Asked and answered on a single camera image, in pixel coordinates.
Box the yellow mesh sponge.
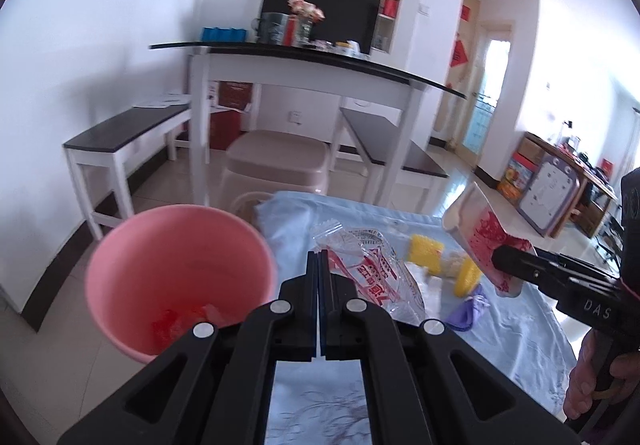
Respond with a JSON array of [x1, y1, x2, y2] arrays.
[[420, 250, 468, 293]]

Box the white door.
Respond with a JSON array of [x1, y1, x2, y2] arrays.
[[462, 22, 513, 156]]

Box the blue floral cloth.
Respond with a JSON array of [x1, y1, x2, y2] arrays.
[[252, 190, 576, 445]]

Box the pink plastic bucket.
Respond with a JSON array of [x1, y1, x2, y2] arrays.
[[84, 205, 278, 366]]

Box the colourful fruit box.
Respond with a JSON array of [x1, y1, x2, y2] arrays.
[[497, 152, 533, 203]]

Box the white table black glass top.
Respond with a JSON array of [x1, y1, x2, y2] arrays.
[[149, 41, 468, 220]]

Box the beige plastic stool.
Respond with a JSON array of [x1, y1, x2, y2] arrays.
[[220, 130, 331, 210]]

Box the dark mug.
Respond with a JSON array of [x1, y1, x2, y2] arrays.
[[252, 12, 286, 44]]

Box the black monitor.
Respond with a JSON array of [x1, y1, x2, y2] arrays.
[[261, 0, 381, 56]]

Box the black office chair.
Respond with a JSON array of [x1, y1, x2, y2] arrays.
[[597, 212, 626, 271]]

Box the blue box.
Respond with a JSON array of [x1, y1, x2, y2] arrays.
[[201, 26, 249, 43]]

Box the wooden desk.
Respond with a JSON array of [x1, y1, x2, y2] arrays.
[[520, 130, 618, 238]]

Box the purple white drawing board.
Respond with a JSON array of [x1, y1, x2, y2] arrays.
[[516, 156, 583, 237]]

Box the clear red-printed plastic bag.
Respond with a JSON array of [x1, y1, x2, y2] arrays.
[[311, 220, 427, 326]]

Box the person's right hand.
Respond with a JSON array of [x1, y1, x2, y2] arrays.
[[564, 332, 640, 419]]

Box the white bench dark seat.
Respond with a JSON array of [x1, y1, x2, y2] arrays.
[[62, 102, 193, 241], [339, 107, 450, 206]]

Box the red cardboard boxes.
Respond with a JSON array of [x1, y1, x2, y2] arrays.
[[207, 81, 256, 150]]

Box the glass vase with flowers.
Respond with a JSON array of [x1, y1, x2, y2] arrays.
[[287, 0, 326, 46]]

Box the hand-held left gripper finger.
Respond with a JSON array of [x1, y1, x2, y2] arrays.
[[57, 250, 321, 445], [320, 250, 568, 445]]

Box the large red paper decoration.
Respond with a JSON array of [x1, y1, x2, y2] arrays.
[[452, 37, 471, 70]]

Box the red wrapper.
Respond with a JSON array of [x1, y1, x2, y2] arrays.
[[151, 305, 228, 348]]

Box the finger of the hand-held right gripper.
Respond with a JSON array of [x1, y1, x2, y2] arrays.
[[492, 245, 621, 284], [495, 263, 619, 304]]

